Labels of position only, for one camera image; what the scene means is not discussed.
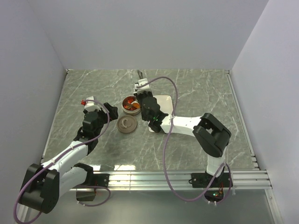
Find orange fried food piece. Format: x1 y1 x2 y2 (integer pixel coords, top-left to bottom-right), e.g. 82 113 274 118
127 103 140 111

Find brown round lunch box lid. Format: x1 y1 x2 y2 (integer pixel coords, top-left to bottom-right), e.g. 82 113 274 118
117 115 137 134

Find steel serving tongs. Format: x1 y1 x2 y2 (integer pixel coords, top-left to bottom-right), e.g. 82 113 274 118
137 70 143 80

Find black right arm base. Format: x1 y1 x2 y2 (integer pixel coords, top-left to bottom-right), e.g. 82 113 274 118
188 171 233 205

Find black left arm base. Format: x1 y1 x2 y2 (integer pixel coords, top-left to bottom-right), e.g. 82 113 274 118
74 163 111 207

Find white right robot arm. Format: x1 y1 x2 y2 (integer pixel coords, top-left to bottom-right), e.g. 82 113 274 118
134 91 231 187

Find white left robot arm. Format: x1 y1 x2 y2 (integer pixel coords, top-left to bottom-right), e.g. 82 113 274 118
17 99 118 214

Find round steel lunch box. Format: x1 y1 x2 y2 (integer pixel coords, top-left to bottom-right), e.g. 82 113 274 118
122 96 141 116

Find white rectangular plate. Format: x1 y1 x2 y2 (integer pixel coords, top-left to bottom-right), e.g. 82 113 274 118
154 95 173 131

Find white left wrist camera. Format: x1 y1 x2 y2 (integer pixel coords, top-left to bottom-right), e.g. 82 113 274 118
81 96 99 112

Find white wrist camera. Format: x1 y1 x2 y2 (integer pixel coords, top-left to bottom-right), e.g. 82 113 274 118
134 78 151 94
81 96 99 112

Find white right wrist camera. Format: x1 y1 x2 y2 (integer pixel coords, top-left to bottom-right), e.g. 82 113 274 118
134 78 151 94

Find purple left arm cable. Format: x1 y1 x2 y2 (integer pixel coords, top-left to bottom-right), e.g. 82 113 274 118
13 99 112 222

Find aluminium front frame rail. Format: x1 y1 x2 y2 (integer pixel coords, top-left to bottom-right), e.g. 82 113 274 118
27 170 273 192

